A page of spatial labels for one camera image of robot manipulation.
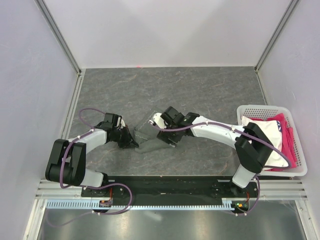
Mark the slotted cable duct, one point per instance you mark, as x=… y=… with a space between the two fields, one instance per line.
x=96 y=204

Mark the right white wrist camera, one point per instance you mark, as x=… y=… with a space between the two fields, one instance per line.
x=157 y=121

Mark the left aluminium frame post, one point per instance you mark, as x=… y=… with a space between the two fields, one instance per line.
x=58 y=35

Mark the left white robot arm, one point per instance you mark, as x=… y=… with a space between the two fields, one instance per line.
x=68 y=158

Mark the aluminium frame post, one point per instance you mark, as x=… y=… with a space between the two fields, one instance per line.
x=276 y=33
x=58 y=35

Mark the right aluminium frame post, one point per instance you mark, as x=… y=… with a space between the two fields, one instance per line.
x=276 y=33

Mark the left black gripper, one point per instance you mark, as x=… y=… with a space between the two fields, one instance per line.
x=128 y=137

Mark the white cloth in basket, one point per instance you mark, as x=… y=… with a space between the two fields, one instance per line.
x=273 y=131

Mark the white plastic basket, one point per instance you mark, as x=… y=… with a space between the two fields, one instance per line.
x=264 y=112

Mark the grey cloth napkin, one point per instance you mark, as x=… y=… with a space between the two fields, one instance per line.
x=146 y=136

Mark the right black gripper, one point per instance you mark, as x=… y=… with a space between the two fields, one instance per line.
x=163 y=136

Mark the pink cloth in basket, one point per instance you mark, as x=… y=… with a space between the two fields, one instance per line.
x=287 y=132

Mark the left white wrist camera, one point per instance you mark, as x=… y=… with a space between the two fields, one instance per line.
x=120 y=123

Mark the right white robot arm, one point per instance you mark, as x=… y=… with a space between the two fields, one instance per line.
x=251 y=144

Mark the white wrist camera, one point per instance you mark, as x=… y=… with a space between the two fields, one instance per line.
x=120 y=123
x=157 y=121

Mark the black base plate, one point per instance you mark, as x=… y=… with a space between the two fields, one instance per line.
x=211 y=186

